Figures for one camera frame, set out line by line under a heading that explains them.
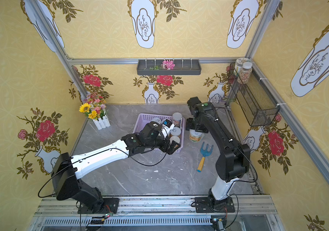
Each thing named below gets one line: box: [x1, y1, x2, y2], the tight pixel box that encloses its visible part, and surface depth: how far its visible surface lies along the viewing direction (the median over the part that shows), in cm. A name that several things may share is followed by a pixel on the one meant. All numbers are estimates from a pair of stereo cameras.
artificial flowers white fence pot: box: [78, 92, 111, 131], surface depth 100 cm
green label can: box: [150, 117, 162, 125], surface depth 106 cm
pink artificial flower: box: [160, 59, 176, 70], surface depth 90 cm
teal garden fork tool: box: [196, 141, 214, 173], surface depth 94 cm
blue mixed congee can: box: [172, 112, 183, 128], surface depth 98 cm
